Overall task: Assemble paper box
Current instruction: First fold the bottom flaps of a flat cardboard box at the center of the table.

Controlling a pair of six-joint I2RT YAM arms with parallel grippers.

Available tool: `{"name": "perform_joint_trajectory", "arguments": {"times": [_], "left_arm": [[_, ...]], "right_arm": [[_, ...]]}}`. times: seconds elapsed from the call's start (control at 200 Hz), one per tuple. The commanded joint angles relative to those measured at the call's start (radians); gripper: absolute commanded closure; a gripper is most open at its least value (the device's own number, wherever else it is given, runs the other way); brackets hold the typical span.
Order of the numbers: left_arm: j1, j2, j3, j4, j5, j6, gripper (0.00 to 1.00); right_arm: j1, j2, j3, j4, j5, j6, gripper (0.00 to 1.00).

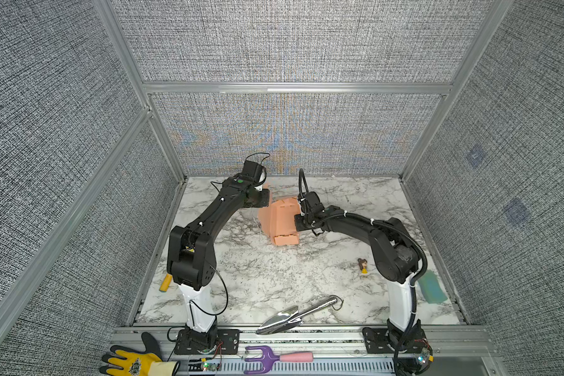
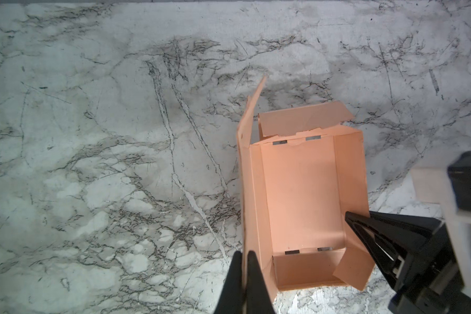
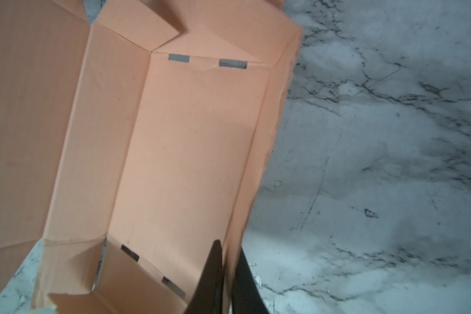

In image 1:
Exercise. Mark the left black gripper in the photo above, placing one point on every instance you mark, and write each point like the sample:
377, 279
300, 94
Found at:
265, 200

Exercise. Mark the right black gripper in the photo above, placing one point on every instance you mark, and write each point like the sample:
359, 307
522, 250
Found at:
298, 227

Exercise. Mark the pink paper box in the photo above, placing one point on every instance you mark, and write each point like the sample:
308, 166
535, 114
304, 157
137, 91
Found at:
277, 221

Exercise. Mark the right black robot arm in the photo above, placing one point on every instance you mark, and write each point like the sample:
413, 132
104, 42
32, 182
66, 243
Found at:
397, 257

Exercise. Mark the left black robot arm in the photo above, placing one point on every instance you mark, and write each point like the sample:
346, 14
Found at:
191, 256

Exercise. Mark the small brown yellow figurine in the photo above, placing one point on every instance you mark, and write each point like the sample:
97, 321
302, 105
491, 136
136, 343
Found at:
363, 265

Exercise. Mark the metal garden trowel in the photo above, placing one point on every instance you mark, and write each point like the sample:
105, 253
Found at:
292, 317

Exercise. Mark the teal sponge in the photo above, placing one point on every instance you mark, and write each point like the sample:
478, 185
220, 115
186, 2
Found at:
431, 289

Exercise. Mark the purple pink hand rake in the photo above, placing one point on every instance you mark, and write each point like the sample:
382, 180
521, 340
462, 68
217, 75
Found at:
268, 358

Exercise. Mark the yellow black work glove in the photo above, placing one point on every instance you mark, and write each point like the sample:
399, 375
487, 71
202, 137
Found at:
124, 361

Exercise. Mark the yellow handled tool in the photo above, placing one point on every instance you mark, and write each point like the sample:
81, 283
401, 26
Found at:
166, 283

